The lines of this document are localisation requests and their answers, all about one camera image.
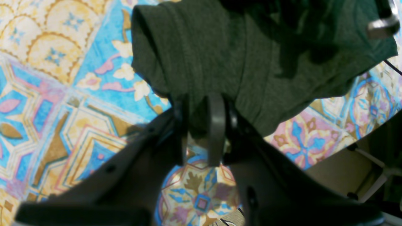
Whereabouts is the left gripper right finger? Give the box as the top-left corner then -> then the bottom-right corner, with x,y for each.
206,93 -> 385,226

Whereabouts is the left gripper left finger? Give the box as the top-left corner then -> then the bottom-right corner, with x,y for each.
14,95 -> 188,226

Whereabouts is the dark green long-sleeve shirt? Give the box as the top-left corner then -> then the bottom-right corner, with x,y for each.
132,0 -> 398,138

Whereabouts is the colourful patterned tablecloth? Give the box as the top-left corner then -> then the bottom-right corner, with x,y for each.
1,0 -> 401,226

